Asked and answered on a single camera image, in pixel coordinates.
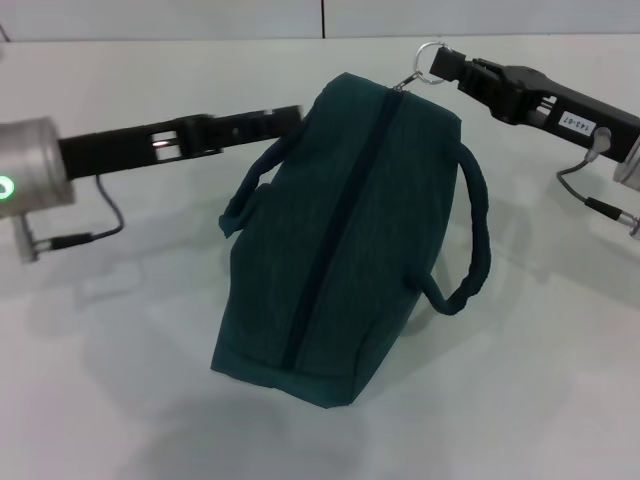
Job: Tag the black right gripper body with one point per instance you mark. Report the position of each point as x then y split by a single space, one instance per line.
550 107

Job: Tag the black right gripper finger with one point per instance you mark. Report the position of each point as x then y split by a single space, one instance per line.
487 97
480 67

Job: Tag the dark teal insulated lunch bag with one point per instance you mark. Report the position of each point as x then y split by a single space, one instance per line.
350 225

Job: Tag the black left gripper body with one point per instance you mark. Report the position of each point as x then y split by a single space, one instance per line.
110 150

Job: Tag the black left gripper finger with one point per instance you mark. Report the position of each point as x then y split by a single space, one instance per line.
240 130

